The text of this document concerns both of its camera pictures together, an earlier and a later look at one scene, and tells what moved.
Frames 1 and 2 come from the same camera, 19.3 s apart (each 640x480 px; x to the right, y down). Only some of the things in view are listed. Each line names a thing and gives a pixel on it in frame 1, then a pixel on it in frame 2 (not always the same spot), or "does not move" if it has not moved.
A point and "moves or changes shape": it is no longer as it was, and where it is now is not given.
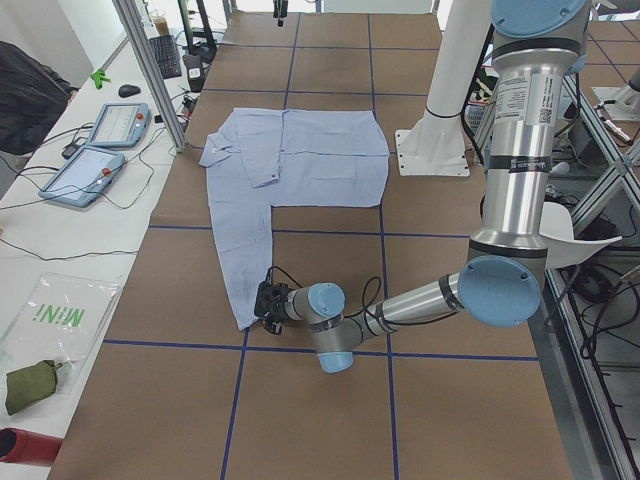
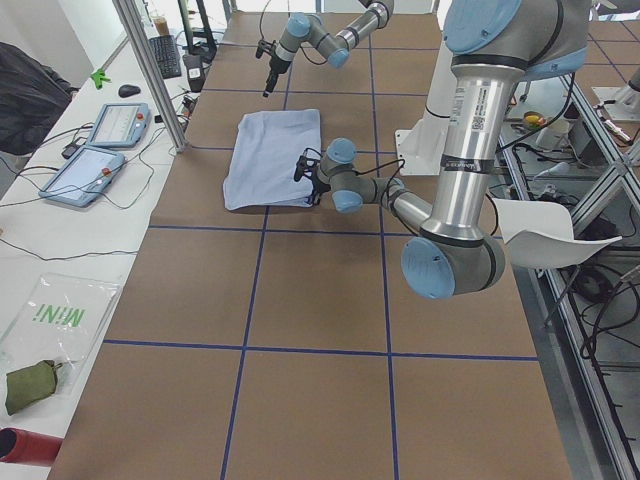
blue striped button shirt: [265, 158] moves or changes shape
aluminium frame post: [126, 9] does not move
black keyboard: [166, 53] does not move
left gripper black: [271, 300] -> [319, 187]
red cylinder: [28, 447] does not move
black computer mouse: [127, 90] does not move
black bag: [33, 96] does not move
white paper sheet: [563, 250] does not move
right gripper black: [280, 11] -> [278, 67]
